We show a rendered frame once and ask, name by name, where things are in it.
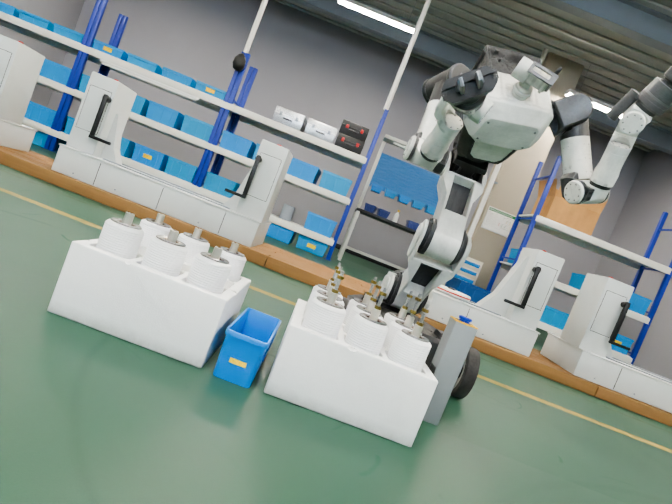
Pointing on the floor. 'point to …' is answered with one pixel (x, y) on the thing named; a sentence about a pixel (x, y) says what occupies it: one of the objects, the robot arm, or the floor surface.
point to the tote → (468, 289)
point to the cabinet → (469, 270)
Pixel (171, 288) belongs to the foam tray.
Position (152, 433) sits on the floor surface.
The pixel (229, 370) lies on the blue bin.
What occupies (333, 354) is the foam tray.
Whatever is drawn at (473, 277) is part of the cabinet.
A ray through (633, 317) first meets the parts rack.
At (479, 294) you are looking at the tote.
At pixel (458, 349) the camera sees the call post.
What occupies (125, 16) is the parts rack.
